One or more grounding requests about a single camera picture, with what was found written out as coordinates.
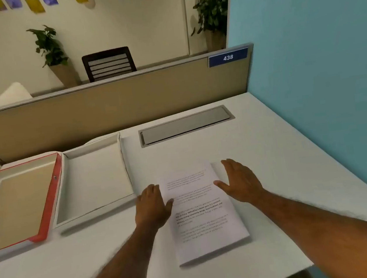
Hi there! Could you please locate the person's right forearm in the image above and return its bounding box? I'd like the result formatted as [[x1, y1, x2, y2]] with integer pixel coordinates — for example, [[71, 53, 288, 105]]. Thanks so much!
[[252, 178, 367, 278]]

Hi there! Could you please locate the person's right hand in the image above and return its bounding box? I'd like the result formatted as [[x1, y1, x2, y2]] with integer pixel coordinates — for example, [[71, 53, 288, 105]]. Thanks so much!
[[211, 154, 270, 208]]

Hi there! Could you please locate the white document tray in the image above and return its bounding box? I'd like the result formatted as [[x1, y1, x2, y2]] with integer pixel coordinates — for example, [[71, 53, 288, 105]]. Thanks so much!
[[43, 131, 140, 230]]

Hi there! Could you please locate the potted green plant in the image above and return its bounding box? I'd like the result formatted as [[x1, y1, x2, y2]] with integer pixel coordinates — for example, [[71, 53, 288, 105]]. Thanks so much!
[[26, 22, 82, 92], [187, 0, 237, 55]]

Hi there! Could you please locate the stack of printed white paper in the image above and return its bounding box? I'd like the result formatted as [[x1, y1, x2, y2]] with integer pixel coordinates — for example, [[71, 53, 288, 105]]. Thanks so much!
[[157, 158, 253, 268]]

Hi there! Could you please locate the person's left forearm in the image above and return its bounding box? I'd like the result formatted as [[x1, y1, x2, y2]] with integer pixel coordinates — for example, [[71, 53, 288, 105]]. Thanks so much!
[[57, 222, 164, 278]]

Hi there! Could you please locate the grey desk cable cover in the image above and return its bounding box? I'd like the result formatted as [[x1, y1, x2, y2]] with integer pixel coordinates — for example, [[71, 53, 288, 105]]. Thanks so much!
[[136, 104, 237, 149]]

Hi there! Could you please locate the black slatted chair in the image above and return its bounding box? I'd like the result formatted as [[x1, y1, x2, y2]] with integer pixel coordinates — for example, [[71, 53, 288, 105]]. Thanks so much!
[[81, 45, 138, 84]]

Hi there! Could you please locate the blue number plate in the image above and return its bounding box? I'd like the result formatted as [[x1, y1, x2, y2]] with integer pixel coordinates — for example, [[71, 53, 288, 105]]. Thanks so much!
[[207, 47, 251, 69]]

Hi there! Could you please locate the person's left hand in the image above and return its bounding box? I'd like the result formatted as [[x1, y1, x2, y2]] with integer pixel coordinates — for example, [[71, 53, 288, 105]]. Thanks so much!
[[131, 182, 178, 232]]

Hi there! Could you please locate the red-rimmed document tray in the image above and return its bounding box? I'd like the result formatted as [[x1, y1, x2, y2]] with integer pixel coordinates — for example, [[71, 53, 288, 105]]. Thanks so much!
[[0, 152, 73, 255]]

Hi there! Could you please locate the beige desk partition panel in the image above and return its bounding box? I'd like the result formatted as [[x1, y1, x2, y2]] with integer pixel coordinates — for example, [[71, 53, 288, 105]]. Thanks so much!
[[0, 42, 265, 165]]

